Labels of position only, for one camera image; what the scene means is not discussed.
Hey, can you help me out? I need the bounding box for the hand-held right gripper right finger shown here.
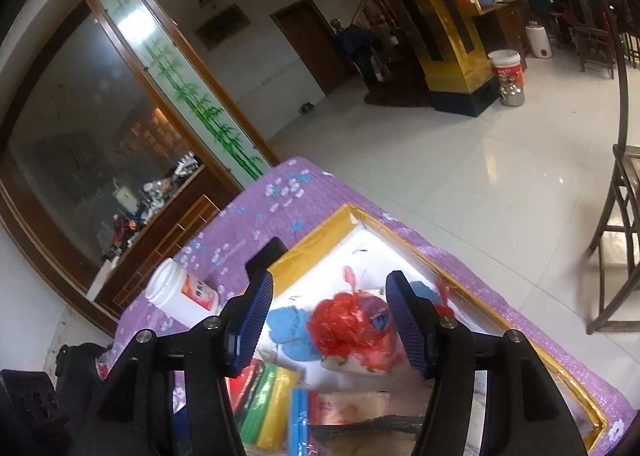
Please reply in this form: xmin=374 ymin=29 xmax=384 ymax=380
xmin=385 ymin=270 xmax=588 ymax=456

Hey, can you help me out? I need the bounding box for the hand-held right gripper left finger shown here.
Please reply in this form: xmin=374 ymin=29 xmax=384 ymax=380
xmin=97 ymin=268 xmax=275 ymax=456

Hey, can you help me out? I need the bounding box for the blue knitted cloth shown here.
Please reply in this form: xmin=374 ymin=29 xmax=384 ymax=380
xmin=264 ymin=305 xmax=321 ymax=352

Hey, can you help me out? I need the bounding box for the yellow cardboard box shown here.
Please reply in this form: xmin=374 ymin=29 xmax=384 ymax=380
xmin=260 ymin=203 xmax=608 ymax=456

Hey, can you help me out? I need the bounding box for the pink tissue pack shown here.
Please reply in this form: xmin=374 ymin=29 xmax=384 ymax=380
xmin=310 ymin=391 xmax=391 ymax=424

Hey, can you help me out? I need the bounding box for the blue white tissue pack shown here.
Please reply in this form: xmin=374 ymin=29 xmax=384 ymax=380
xmin=320 ymin=288 xmax=406 ymax=377

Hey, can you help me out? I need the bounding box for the black phone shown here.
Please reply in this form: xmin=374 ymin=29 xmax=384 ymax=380
xmin=244 ymin=237 xmax=289 ymax=283

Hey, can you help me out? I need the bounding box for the black bag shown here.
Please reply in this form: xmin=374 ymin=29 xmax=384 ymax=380
xmin=55 ymin=343 xmax=118 ymax=437

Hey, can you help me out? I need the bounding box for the white plastic jar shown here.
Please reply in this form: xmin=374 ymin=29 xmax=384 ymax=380
xmin=145 ymin=258 xmax=221 ymax=329

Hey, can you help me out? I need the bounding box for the yellow green red sponge pack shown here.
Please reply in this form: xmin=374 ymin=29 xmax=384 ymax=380
xmin=225 ymin=358 xmax=303 ymax=452

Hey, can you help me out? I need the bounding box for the blue sponge pack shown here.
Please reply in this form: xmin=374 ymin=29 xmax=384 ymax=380
xmin=286 ymin=386 xmax=313 ymax=456

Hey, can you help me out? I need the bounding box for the wooden glass cabinet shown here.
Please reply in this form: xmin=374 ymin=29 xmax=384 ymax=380
xmin=0 ymin=0 xmax=281 ymax=337

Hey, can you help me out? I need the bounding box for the black printed packet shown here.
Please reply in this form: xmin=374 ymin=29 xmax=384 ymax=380
xmin=307 ymin=416 xmax=431 ymax=456

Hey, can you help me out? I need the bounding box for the purple floral tablecloth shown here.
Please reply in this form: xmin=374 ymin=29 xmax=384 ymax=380
xmin=112 ymin=157 xmax=636 ymax=456

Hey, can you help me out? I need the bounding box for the pile of tools and bottles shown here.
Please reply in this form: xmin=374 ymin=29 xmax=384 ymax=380
xmin=100 ymin=151 xmax=203 ymax=261

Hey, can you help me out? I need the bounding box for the wooden chair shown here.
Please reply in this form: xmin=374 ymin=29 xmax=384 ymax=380
xmin=585 ymin=143 xmax=640 ymax=334
xmin=572 ymin=0 xmax=618 ymax=79

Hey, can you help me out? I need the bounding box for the metal kettle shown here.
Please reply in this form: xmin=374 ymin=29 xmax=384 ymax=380
xmin=499 ymin=80 xmax=526 ymax=107

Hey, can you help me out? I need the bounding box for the white bucket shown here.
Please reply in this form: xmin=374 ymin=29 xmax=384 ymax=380
xmin=487 ymin=50 xmax=527 ymax=86

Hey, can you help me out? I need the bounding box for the wooden door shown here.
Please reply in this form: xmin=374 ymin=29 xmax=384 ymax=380
xmin=270 ymin=0 xmax=351 ymax=96

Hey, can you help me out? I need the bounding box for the golden wooden counter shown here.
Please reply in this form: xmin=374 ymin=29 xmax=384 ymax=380
xmin=345 ymin=0 xmax=531 ymax=117

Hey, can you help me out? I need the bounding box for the white floor appliance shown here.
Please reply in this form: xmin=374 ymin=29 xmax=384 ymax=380
xmin=525 ymin=22 xmax=553 ymax=59

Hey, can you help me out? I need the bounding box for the wall vent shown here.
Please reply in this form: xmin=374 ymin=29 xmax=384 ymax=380
xmin=195 ymin=6 xmax=251 ymax=49

